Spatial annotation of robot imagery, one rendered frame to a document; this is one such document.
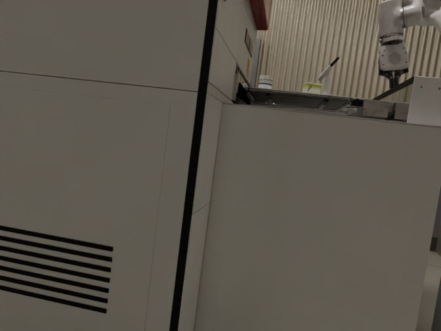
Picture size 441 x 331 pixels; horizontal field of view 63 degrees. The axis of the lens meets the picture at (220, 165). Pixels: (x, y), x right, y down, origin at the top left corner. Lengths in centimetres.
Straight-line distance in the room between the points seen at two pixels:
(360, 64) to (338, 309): 258
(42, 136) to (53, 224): 24
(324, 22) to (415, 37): 75
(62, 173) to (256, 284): 63
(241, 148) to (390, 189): 43
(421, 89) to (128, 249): 92
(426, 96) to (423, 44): 237
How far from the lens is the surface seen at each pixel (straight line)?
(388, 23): 159
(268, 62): 344
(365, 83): 341
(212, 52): 91
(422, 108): 118
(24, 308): 120
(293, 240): 109
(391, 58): 158
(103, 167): 97
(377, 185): 109
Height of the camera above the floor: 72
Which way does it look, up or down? 4 degrees down
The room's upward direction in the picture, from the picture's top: 7 degrees clockwise
